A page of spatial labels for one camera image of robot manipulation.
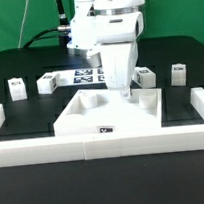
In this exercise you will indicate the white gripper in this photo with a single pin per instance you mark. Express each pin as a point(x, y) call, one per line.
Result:
point(118, 62)

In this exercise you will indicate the white U-shaped obstacle fence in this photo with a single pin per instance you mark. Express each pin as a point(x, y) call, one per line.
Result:
point(61, 149)

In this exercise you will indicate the fiducial marker sheet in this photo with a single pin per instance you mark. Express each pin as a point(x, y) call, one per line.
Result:
point(81, 76)

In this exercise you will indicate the white square tabletop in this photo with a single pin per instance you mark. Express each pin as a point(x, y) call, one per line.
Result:
point(103, 111)

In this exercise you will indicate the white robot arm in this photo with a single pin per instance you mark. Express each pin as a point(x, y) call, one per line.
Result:
point(105, 32)

